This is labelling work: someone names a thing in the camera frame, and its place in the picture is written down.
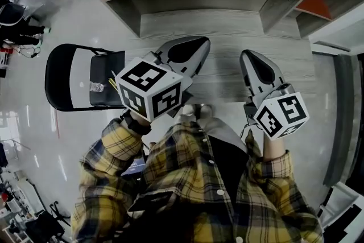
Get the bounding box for grey wooden table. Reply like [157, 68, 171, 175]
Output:
[129, 11, 317, 112]

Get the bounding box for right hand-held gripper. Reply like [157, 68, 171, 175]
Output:
[239, 50, 310, 142]

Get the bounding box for black swivel chair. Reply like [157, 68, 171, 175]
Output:
[24, 209, 67, 243]

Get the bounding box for person's grey trousers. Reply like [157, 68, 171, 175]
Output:
[197, 117, 249, 154]

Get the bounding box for clear plastic bottle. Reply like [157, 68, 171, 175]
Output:
[88, 81, 105, 94]

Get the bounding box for person's right beige shoe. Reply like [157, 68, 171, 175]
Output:
[198, 104, 214, 121]

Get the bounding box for dark device with blue screen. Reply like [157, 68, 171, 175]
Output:
[121, 158, 146, 177]

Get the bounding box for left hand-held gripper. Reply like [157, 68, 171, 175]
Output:
[114, 36, 212, 123]

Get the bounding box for person's beige shoe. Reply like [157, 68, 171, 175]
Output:
[198, 104, 214, 121]
[177, 104, 197, 125]

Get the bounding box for black office chair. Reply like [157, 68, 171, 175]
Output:
[0, 2, 28, 27]

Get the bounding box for person's right forearm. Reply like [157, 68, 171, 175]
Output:
[245, 128, 298, 197]

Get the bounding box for person's left forearm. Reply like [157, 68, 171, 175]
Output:
[79, 109, 153, 180]

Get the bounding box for white cabinet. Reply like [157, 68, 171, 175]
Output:
[317, 181, 364, 243]

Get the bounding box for black wristband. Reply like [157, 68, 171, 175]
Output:
[122, 112, 152, 135]

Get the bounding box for person's left beige shoe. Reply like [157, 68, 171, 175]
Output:
[177, 104, 197, 125]

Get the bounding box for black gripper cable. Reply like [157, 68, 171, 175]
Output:
[240, 119, 257, 140]

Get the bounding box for yellow plaid shirt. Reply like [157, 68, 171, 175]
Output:
[70, 118, 325, 243]

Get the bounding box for black folding chair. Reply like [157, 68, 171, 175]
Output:
[44, 43, 127, 112]

